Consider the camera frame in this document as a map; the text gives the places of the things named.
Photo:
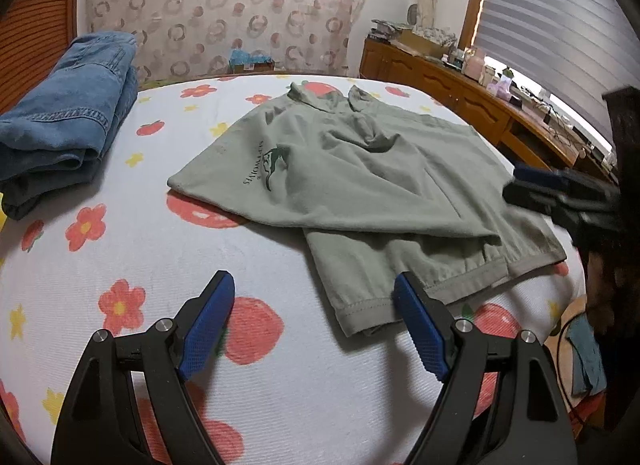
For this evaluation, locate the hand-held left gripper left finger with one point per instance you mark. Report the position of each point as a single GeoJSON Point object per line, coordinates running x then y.
{"type": "Point", "coordinates": [207, 325]}

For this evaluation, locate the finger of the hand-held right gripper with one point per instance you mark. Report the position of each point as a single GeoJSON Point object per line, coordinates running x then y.
{"type": "Point", "coordinates": [527, 199]}
{"type": "Point", "coordinates": [537, 176]}

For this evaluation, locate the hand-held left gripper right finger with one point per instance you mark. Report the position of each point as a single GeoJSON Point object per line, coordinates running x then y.
{"type": "Point", "coordinates": [420, 325]}

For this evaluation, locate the green pants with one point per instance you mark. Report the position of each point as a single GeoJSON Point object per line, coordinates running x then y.
{"type": "Point", "coordinates": [380, 185]}

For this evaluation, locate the purple container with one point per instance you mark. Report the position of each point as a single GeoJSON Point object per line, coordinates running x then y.
{"type": "Point", "coordinates": [500, 89]}

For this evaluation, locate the flower and strawberry bed sheet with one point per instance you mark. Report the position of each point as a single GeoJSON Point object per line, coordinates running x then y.
{"type": "Point", "coordinates": [280, 395]}

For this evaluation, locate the wooden sideboard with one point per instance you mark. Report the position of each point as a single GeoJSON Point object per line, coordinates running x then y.
{"type": "Point", "coordinates": [450, 90]}

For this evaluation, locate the pink container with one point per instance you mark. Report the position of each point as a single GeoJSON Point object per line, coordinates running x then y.
{"type": "Point", "coordinates": [475, 65]}

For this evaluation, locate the teal cloth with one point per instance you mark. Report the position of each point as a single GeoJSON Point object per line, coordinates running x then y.
{"type": "Point", "coordinates": [587, 360]}

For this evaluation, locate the grey window blind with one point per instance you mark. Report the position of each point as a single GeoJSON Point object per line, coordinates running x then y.
{"type": "Point", "coordinates": [545, 20]}

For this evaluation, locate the cardboard box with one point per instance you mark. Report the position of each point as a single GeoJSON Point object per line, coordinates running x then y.
{"type": "Point", "coordinates": [420, 42]}

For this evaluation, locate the folded blue jeans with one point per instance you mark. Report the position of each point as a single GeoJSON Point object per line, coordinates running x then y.
{"type": "Point", "coordinates": [65, 110]}

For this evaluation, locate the teal box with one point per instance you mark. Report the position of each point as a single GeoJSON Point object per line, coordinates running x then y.
{"type": "Point", "coordinates": [250, 61]}

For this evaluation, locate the slatted wooden panel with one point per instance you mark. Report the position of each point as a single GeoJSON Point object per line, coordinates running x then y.
{"type": "Point", "coordinates": [35, 35]}

